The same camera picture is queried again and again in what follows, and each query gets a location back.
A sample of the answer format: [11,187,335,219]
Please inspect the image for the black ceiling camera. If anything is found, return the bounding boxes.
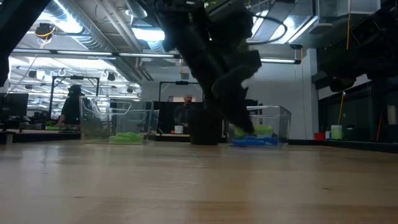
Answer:
[34,23,55,40]

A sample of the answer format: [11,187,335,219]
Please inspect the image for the green potted plant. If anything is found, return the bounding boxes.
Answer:
[188,108,223,146]

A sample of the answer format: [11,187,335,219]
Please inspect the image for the clear plastic container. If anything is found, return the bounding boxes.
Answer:
[228,105,292,147]
[79,95,160,146]

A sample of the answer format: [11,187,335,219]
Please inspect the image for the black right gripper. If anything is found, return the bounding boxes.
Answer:
[317,43,368,93]

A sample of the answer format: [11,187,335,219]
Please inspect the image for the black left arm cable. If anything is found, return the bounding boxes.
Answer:
[247,14,292,46]

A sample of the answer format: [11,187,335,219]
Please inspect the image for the person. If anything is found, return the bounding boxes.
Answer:
[57,84,85,128]
[173,94,196,134]

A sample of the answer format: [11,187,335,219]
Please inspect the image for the fluorescent light strip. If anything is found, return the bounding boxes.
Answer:
[259,57,302,65]
[11,49,182,60]

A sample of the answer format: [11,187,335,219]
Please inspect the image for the black computer monitor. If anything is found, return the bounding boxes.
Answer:
[0,92,29,119]

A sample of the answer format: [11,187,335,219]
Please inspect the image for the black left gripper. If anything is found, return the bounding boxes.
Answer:
[186,0,262,135]

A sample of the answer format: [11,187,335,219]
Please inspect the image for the pale green plastic cup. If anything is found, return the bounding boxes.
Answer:
[330,124,343,140]

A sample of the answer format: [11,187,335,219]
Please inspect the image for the silver ventilation duct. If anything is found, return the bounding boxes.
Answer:
[46,0,149,82]

